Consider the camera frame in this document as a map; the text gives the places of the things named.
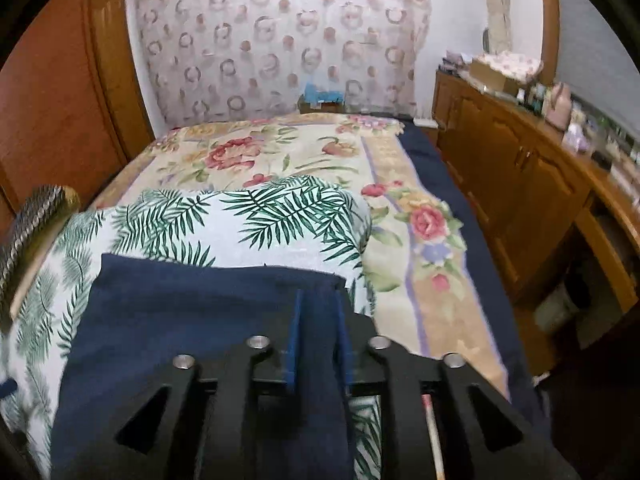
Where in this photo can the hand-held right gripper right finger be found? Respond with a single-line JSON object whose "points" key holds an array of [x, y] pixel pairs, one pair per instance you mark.
{"points": [[344, 350]]}

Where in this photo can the circle patterned curtain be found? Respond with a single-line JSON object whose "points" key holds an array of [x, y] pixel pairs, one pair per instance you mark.
{"points": [[275, 35]]}

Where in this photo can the wooden cabinet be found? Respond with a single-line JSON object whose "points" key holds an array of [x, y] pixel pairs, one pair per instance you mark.
{"points": [[500, 160]]}

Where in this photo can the waste bin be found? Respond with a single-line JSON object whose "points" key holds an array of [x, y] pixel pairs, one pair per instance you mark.
{"points": [[560, 305]]}

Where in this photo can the dark circle patterned cloth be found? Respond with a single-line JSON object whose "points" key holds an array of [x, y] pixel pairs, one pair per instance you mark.
{"points": [[35, 220]]}

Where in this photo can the pink bag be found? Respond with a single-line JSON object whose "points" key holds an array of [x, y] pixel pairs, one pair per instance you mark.
{"points": [[558, 107]]}

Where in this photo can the blue box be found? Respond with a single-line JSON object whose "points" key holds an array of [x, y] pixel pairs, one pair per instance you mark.
{"points": [[322, 97]]}

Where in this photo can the row of small countertop items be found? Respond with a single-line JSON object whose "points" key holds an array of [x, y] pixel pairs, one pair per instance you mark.
{"points": [[595, 135]]}

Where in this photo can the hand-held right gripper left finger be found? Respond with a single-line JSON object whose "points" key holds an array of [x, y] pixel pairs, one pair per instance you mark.
{"points": [[296, 345]]}

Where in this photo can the navy bed sheet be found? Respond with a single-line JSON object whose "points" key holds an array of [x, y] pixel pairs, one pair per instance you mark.
{"points": [[435, 160]]}

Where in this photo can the cardboard box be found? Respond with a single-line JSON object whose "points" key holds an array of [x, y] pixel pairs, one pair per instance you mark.
{"points": [[492, 77]]}

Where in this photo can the floral blanket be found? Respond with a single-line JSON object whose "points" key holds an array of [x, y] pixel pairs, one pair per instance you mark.
{"points": [[280, 145]]}

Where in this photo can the palm leaf printed cloth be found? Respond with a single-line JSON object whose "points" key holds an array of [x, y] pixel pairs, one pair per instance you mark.
{"points": [[250, 220]]}

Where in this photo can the navy blue t-shirt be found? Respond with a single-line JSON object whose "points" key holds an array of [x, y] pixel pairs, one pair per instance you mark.
{"points": [[175, 310]]}

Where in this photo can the wooden door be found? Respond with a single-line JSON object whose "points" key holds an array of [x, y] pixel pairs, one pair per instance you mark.
{"points": [[55, 100]]}

